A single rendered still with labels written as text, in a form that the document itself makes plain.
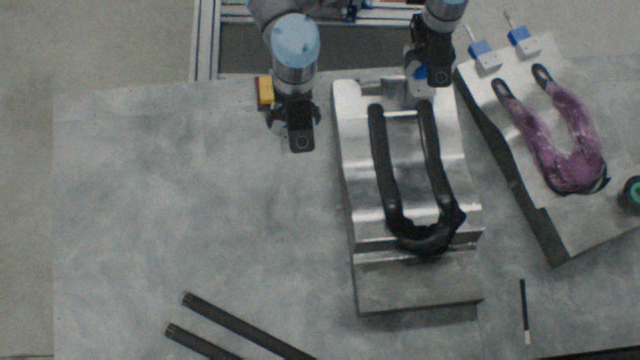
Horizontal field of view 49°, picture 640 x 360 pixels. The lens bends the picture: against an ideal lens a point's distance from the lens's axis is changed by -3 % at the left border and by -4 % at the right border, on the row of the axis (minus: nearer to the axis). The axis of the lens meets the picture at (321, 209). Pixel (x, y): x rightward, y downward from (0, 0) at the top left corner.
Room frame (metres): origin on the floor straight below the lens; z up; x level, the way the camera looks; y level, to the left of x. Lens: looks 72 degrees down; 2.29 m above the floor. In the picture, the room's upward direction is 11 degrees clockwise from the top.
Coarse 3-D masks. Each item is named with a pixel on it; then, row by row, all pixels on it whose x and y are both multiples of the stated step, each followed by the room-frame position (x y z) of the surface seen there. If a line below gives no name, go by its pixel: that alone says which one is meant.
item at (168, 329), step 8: (168, 328) 0.16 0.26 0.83; (176, 328) 0.16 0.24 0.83; (168, 336) 0.14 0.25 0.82; (176, 336) 0.15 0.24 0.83; (184, 336) 0.15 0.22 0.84; (192, 336) 0.15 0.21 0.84; (184, 344) 0.13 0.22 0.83; (192, 344) 0.14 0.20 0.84; (200, 344) 0.14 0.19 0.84; (208, 344) 0.14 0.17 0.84; (200, 352) 0.12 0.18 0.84; (208, 352) 0.13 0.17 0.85; (216, 352) 0.13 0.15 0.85; (224, 352) 0.13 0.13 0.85
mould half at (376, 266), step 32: (352, 96) 0.71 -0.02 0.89; (384, 96) 0.72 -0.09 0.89; (448, 96) 0.75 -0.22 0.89; (352, 128) 0.64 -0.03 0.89; (416, 128) 0.66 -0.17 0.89; (448, 128) 0.68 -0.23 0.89; (352, 160) 0.57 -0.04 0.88; (416, 160) 0.59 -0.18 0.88; (448, 160) 0.61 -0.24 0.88; (352, 192) 0.49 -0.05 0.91; (416, 192) 0.51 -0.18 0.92; (352, 224) 0.42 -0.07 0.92; (384, 224) 0.43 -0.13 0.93; (416, 224) 0.44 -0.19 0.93; (480, 224) 0.46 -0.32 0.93; (352, 256) 0.37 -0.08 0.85; (384, 256) 0.38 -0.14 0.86; (416, 256) 0.39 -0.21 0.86; (448, 256) 0.41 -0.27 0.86; (384, 288) 0.32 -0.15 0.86; (416, 288) 0.33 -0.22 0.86; (448, 288) 0.34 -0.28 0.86; (480, 288) 0.35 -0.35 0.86
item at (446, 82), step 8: (432, 40) 0.76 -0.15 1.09; (440, 40) 0.77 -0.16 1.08; (448, 40) 0.77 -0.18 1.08; (432, 48) 0.75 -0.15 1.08; (440, 48) 0.75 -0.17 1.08; (448, 48) 0.76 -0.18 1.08; (432, 56) 0.74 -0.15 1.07; (440, 56) 0.74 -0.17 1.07; (448, 56) 0.74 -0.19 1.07; (432, 64) 0.72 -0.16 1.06; (440, 64) 0.73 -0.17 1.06; (448, 64) 0.73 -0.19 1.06; (432, 72) 0.71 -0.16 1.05; (440, 72) 0.71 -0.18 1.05; (448, 72) 0.72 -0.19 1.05; (432, 80) 0.70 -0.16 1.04; (440, 80) 0.70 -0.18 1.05; (448, 80) 0.71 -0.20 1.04
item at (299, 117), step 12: (288, 108) 0.55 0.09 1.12; (300, 108) 0.55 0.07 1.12; (288, 120) 0.53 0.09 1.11; (300, 120) 0.53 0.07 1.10; (312, 120) 0.54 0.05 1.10; (288, 132) 0.51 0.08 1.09; (300, 132) 0.52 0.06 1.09; (312, 132) 0.52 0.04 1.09; (300, 144) 0.50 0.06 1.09; (312, 144) 0.50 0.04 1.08
